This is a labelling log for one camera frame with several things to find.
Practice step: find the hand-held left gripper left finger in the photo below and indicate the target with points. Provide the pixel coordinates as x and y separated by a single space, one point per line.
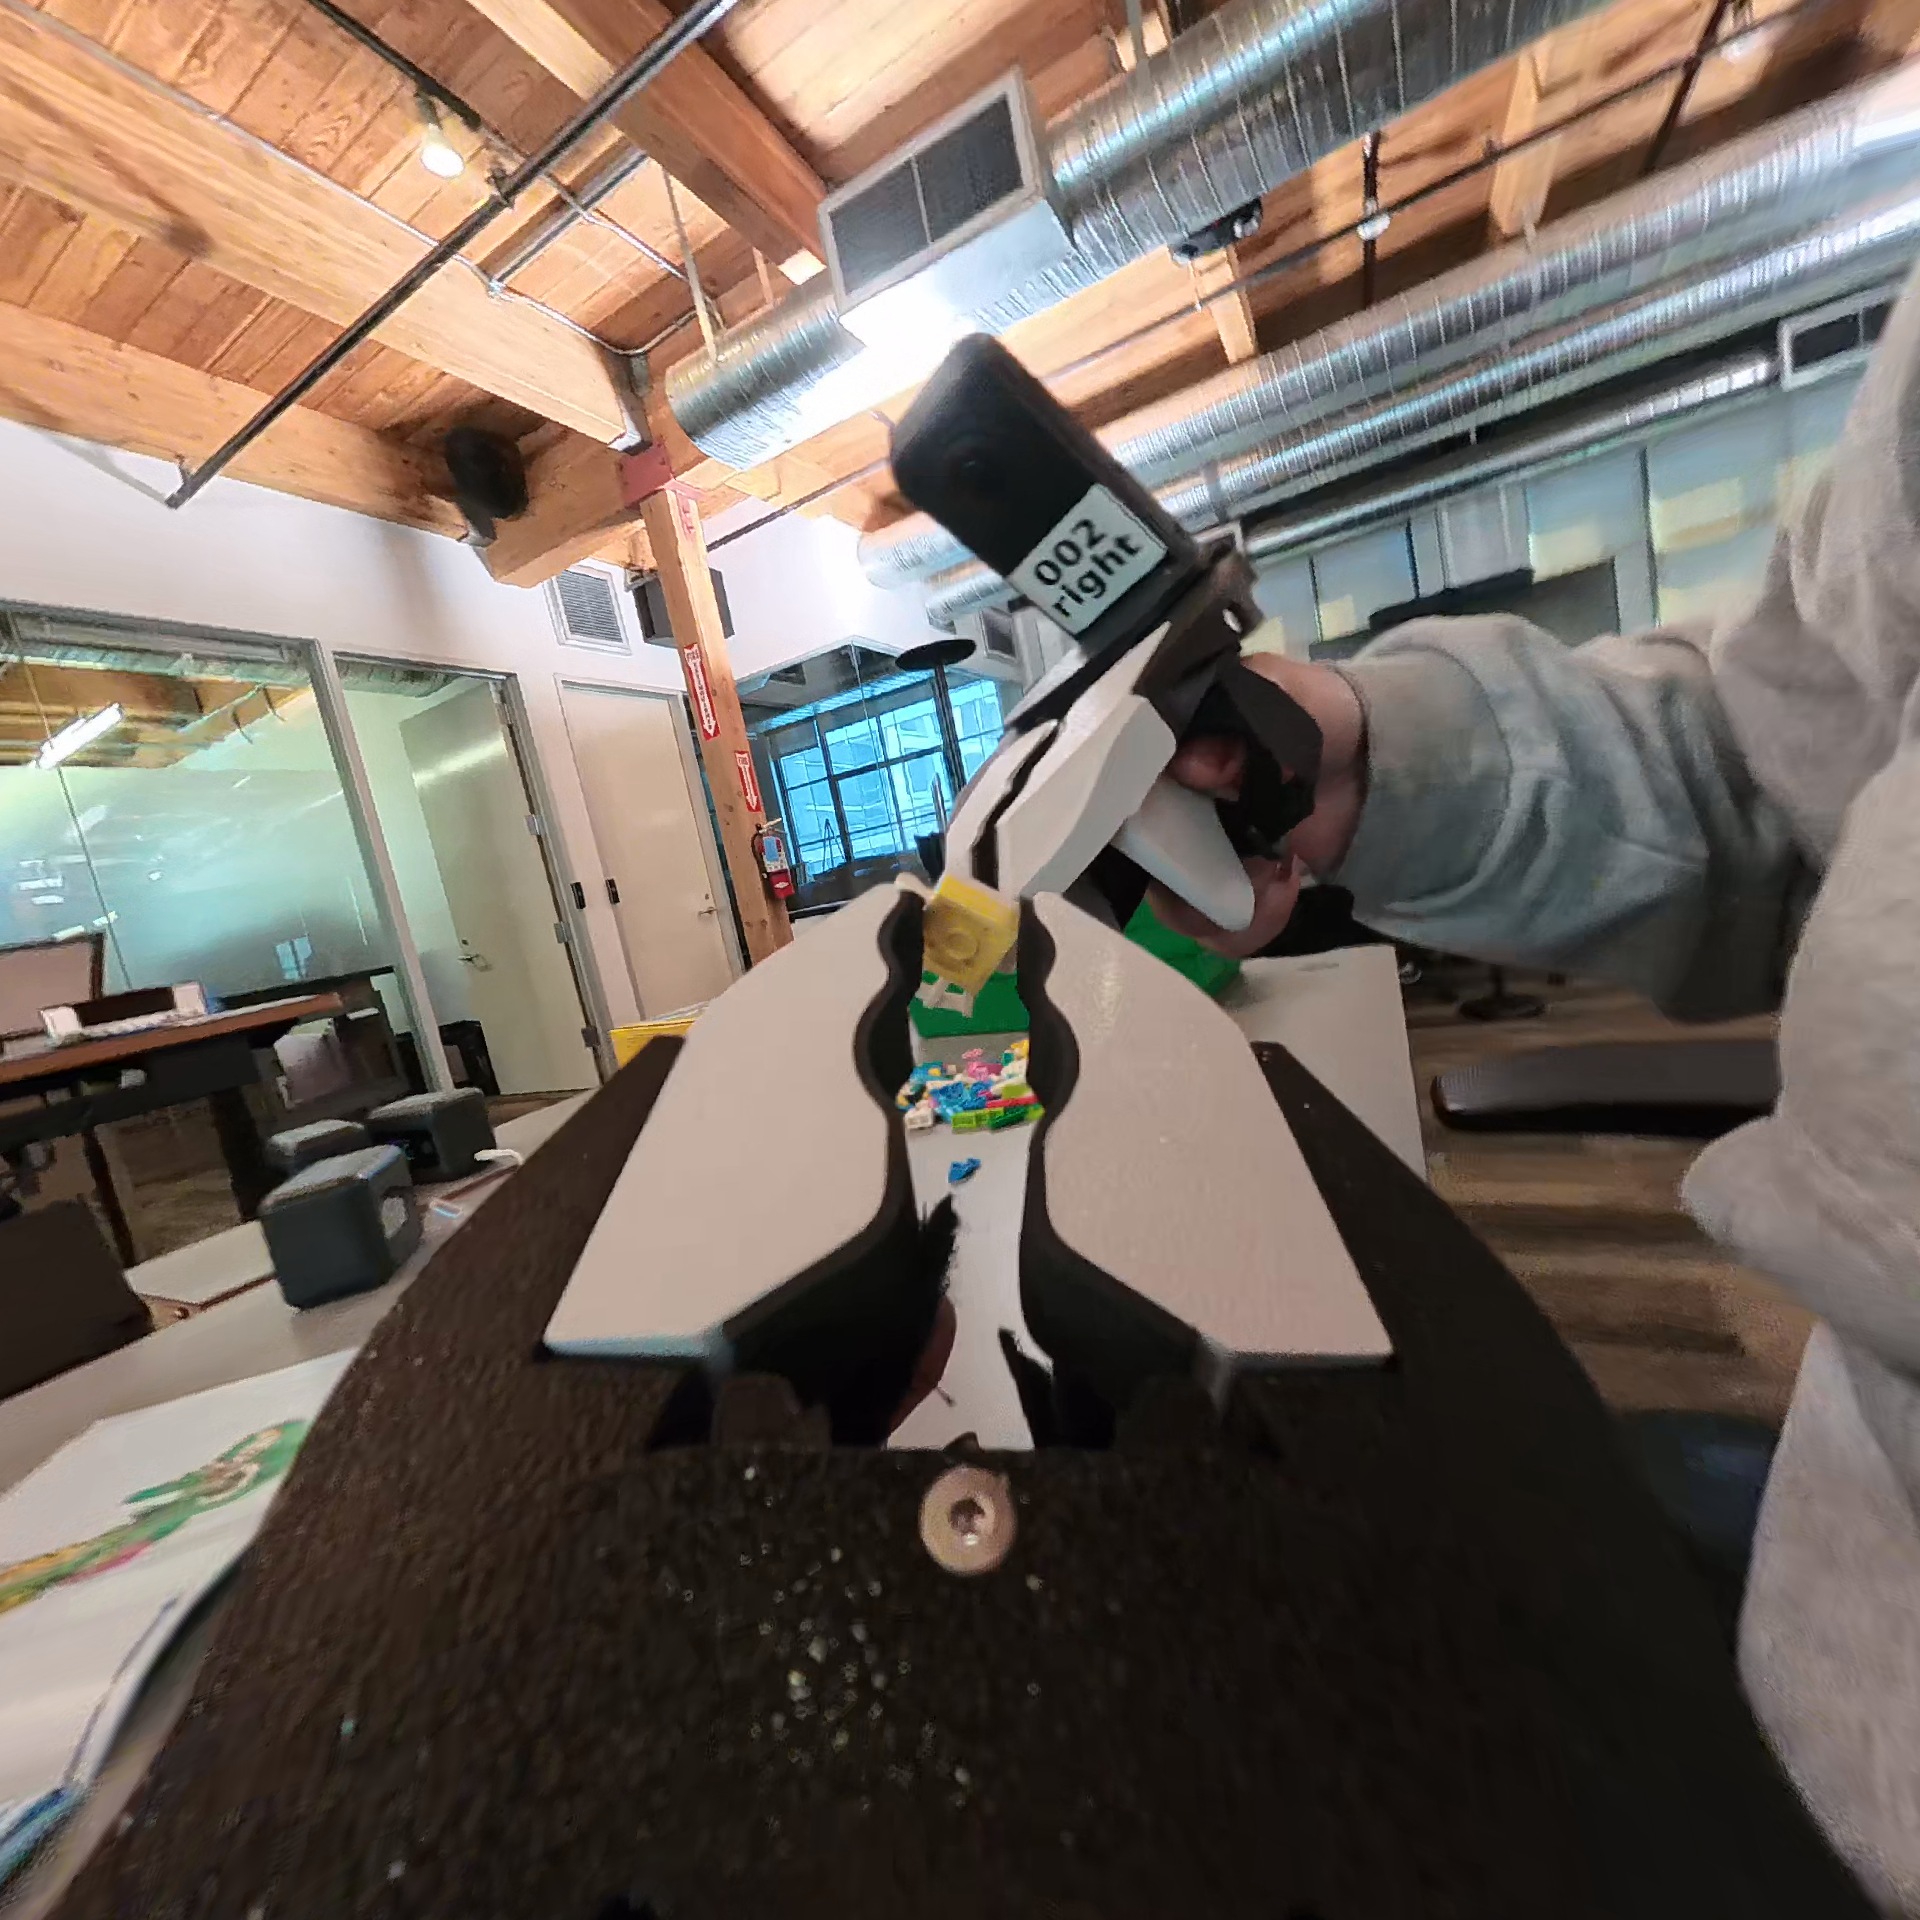
748 1140

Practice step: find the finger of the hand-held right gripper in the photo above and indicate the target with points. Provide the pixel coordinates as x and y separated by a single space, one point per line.
1021 750
1094 781

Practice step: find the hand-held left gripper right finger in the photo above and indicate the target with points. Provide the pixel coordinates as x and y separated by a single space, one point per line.
1186 1153

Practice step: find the yellow lego brick assembly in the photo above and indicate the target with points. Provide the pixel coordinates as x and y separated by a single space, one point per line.
962 939

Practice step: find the person's right forearm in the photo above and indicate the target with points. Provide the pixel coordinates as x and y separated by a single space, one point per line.
1529 810

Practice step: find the yellow lego box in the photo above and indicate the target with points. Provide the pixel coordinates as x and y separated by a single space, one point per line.
654 1042

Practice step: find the pile of colourful lego bricks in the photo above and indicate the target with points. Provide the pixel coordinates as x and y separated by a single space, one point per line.
974 1087

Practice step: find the lego instruction booklet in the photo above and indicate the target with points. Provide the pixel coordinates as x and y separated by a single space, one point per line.
117 1575

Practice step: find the person's right hand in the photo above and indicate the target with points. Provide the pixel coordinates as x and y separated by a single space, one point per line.
1335 781

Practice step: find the black disc floor lamp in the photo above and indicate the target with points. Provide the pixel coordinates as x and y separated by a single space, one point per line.
932 658

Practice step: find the large paned window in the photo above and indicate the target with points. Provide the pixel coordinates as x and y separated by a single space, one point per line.
868 787

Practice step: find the red fire extinguisher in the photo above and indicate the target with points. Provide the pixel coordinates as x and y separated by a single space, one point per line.
772 862

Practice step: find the dark grey power station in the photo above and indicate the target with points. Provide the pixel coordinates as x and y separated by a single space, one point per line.
336 1223
435 1133
314 1146

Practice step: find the white door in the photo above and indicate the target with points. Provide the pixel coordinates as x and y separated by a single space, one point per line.
644 839
481 898

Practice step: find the black box speaker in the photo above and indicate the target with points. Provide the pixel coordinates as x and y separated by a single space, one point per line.
684 609

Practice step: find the round black speaker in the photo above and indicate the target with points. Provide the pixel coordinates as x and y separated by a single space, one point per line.
485 481

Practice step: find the dark wooden table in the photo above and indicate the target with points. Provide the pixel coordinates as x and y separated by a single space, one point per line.
151 1035

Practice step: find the white box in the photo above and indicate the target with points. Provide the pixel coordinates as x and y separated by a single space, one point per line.
76 1022

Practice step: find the dark chair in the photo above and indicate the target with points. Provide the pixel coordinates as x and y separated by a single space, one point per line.
59 1298

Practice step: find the black ceiling pipe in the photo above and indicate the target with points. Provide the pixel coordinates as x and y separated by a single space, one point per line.
345 345

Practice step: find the ceiling spot light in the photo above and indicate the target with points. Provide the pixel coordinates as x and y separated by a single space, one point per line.
437 148

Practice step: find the red post sign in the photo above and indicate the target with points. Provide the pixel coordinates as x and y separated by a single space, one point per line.
743 783
693 691

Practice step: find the wooden post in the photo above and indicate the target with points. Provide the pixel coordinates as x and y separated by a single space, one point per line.
718 719

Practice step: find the white wall vent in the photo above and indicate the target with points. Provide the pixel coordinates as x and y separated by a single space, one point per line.
581 606

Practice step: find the large silver ceiling duct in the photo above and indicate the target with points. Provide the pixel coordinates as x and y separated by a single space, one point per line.
1200 151

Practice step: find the large duct vent grille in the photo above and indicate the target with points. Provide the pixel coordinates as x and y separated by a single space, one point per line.
932 194

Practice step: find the small duct vent grille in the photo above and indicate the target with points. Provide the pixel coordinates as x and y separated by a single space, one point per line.
1824 338

